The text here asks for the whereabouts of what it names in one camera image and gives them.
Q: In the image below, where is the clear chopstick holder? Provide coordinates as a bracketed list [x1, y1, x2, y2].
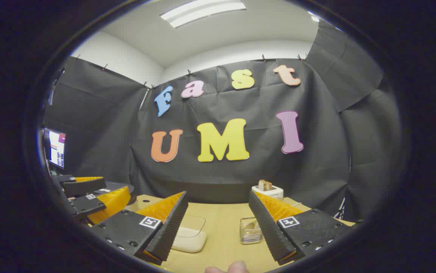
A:
[240, 217, 264, 245]

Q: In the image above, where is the clear plastic container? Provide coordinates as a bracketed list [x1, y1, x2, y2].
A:
[171, 215, 207, 253]

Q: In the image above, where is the ceiling light panel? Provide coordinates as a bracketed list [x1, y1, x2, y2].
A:
[160, 0, 247, 29]

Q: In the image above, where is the computer monitor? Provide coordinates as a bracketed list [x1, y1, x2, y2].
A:
[47, 128, 67, 169]

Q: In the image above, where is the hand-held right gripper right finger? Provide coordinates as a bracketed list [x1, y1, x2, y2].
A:
[248, 190, 356, 266]

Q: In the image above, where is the white toaster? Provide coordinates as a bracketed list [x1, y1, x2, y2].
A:
[251, 185, 284, 200]

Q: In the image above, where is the white rice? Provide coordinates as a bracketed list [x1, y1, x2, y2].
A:
[171, 227, 207, 253]

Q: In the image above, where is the metal backdrop stand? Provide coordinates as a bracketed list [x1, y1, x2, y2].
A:
[337, 197, 347, 221]

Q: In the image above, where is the grey rice cooker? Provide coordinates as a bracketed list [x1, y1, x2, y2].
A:
[89, 181, 135, 205]

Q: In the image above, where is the black backdrop cloth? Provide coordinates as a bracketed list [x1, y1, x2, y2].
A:
[44, 21, 400, 220]

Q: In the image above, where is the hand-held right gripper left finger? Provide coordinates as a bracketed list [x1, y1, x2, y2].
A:
[90, 191, 189, 266]

